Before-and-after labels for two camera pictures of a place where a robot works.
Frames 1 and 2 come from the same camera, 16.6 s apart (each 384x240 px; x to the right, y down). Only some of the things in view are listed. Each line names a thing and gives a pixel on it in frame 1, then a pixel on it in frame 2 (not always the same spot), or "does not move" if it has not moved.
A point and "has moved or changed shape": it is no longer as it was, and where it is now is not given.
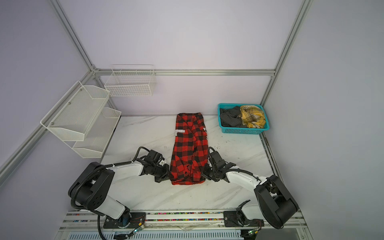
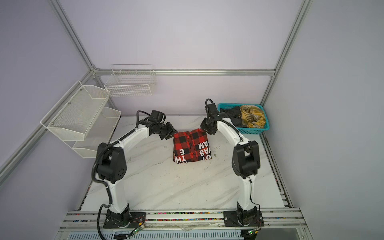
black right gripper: x=204 y=174 to x=202 y=126
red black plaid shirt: x=191 y=152 has moved or changed shape
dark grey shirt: x=229 y=117 does not move
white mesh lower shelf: x=98 y=136 does not move
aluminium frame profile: x=95 y=72 does not move
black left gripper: x=165 y=176 to x=171 y=130
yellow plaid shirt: x=252 y=116 does not move
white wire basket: x=130 y=80 does not move
